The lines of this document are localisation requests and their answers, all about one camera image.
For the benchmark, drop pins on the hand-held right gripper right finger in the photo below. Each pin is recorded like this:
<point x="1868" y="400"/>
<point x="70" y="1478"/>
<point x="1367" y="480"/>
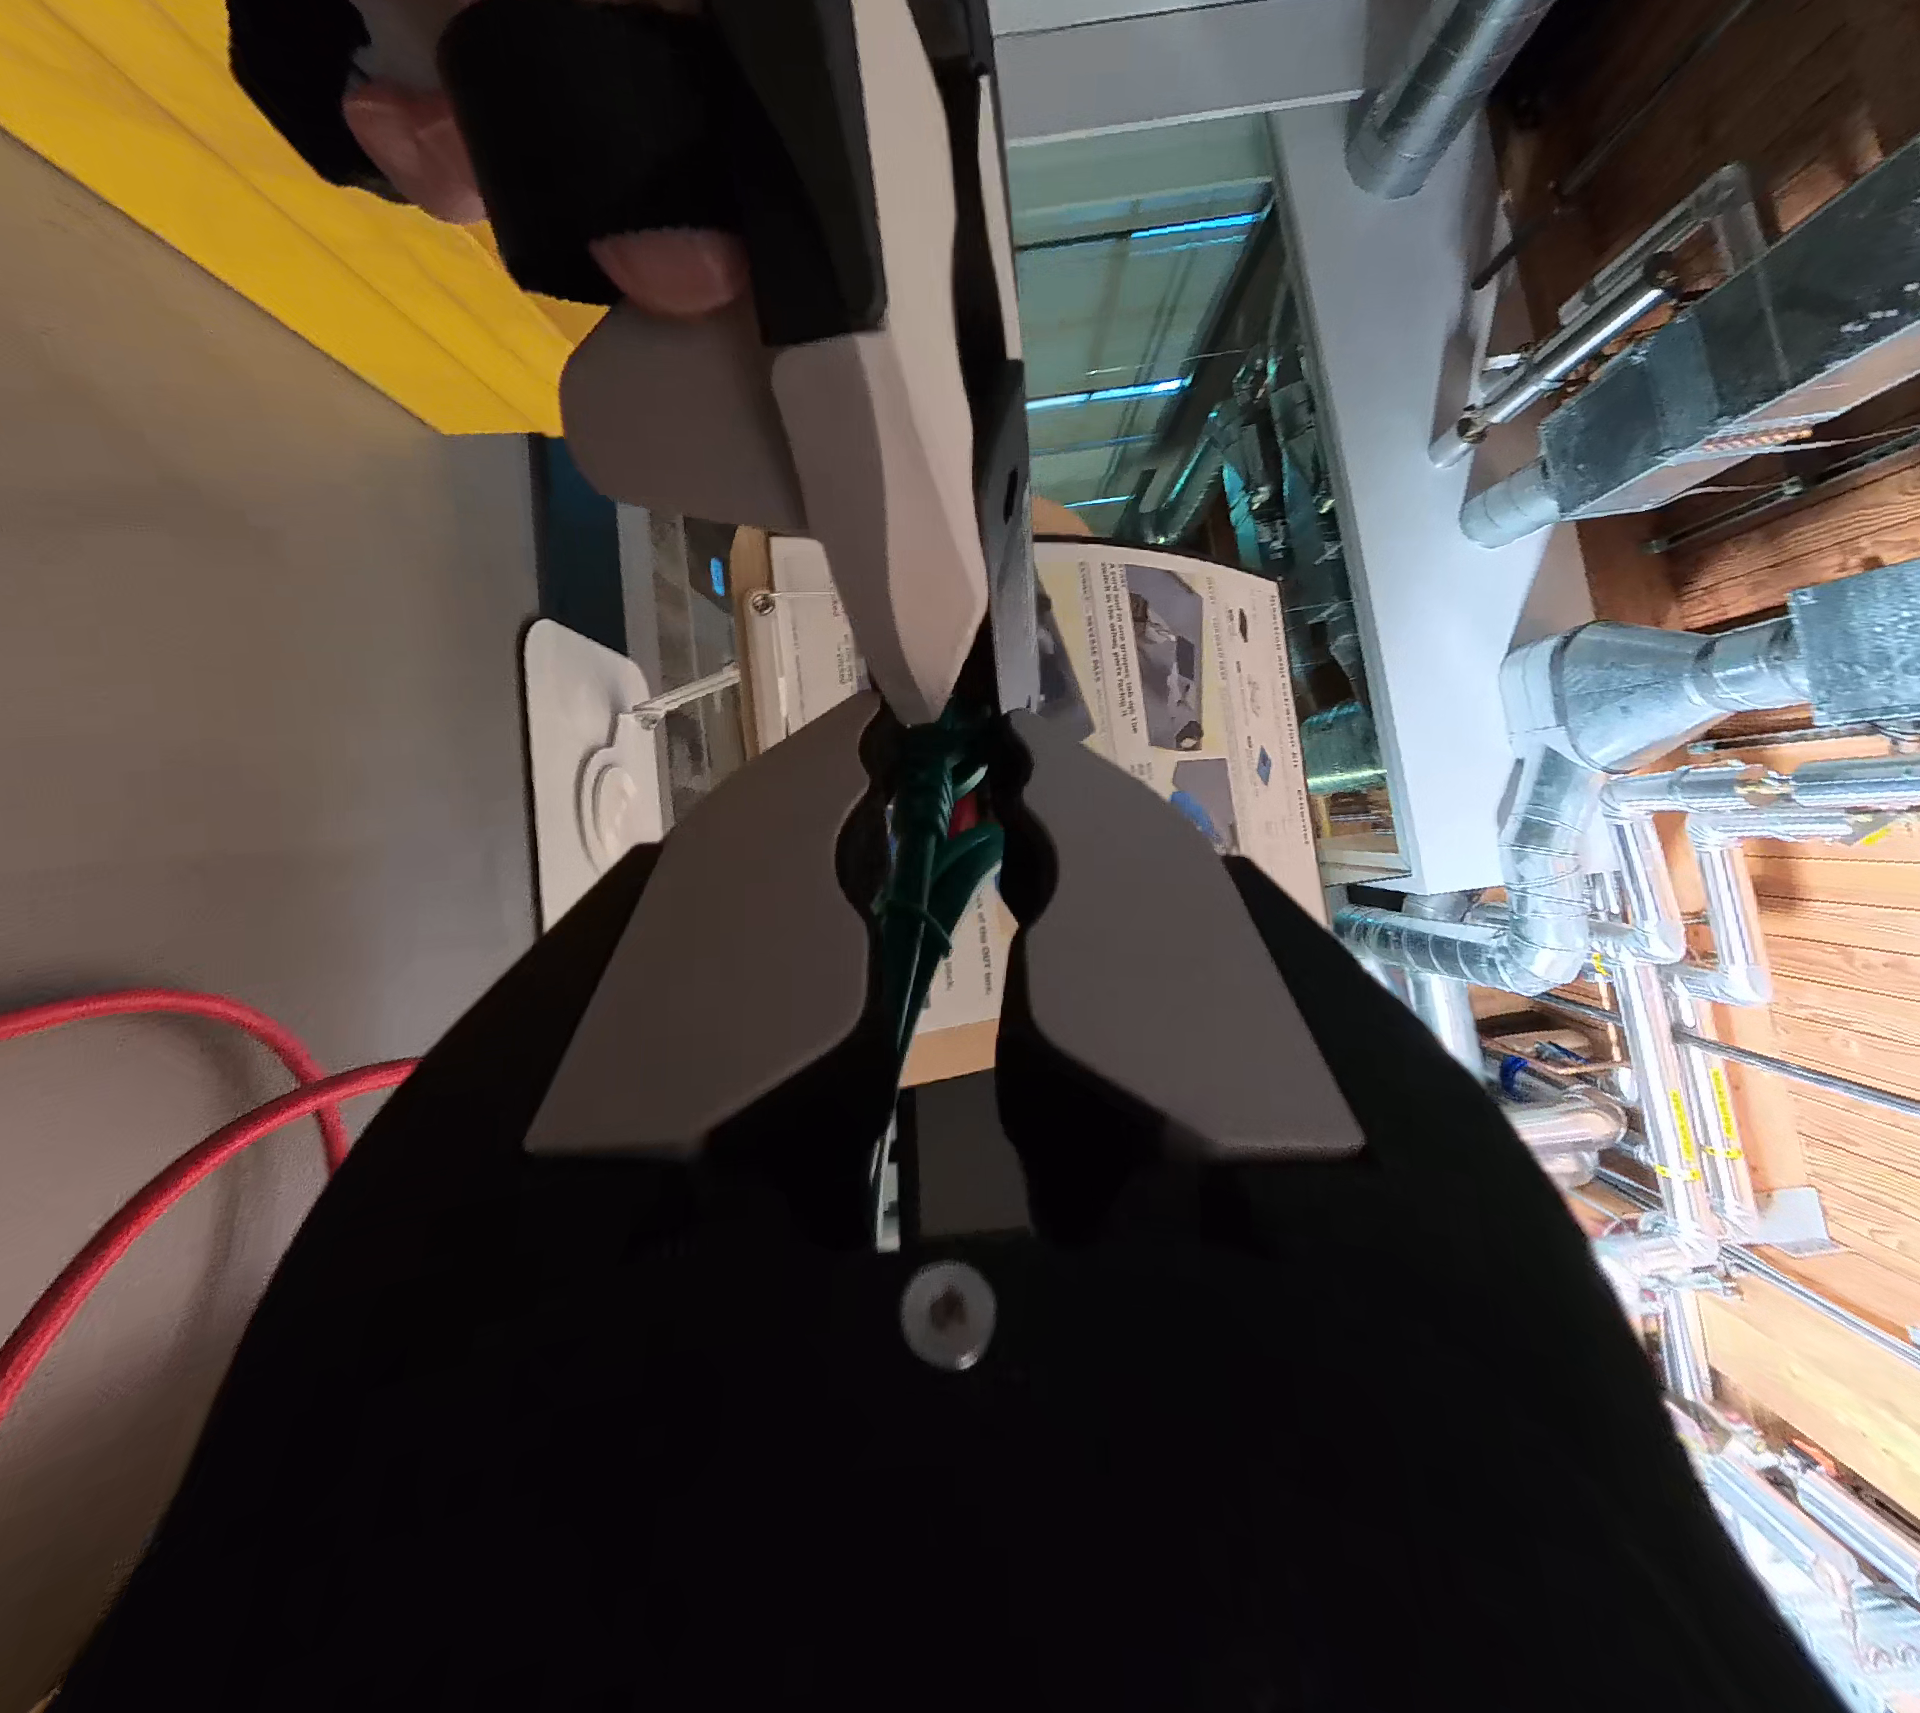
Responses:
<point x="1201" y="993"/>

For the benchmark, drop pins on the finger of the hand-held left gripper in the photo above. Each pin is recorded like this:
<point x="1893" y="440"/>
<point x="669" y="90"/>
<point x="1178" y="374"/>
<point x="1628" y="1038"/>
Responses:
<point x="1012" y="485"/>
<point x="900" y="394"/>

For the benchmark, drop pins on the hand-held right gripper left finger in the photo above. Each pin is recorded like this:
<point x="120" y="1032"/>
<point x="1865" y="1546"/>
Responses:
<point x="707" y="993"/>

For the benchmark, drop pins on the yellow plastic bin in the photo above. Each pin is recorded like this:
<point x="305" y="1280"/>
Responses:
<point x="180" y="154"/>

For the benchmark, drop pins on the printed instruction sheet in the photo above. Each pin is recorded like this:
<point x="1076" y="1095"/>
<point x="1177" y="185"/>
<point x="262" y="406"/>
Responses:
<point x="1156" y="666"/>

